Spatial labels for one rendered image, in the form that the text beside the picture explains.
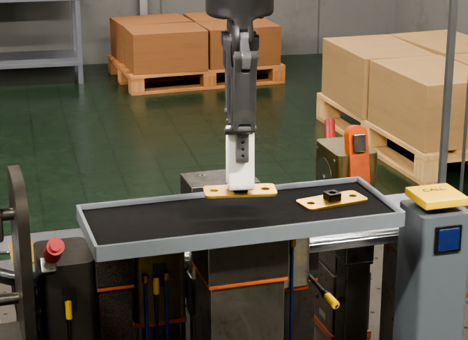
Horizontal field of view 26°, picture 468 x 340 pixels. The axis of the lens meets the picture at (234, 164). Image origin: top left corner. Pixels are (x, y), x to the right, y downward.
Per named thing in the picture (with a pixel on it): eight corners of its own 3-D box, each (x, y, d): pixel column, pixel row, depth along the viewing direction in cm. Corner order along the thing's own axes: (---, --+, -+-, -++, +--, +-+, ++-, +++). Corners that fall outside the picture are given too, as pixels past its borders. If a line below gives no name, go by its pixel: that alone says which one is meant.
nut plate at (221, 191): (273, 185, 120) (273, 175, 120) (278, 196, 117) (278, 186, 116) (203, 187, 120) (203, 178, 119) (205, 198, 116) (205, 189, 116)
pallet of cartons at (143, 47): (259, 61, 746) (260, 8, 734) (289, 87, 670) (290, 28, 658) (106, 68, 723) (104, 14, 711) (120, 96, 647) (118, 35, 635)
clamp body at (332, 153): (343, 308, 201) (350, 131, 190) (372, 339, 188) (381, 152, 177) (303, 313, 198) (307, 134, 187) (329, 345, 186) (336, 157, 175)
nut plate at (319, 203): (352, 191, 128) (352, 182, 127) (369, 201, 124) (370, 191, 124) (294, 202, 124) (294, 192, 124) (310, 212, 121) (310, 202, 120)
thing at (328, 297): (307, 272, 144) (307, 265, 144) (340, 308, 133) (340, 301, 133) (299, 274, 144) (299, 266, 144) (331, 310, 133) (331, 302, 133)
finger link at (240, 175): (253, 129, 115) (254, 131, 115) (253, 187, 117) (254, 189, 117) (227, 130, 115) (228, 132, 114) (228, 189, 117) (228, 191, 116)
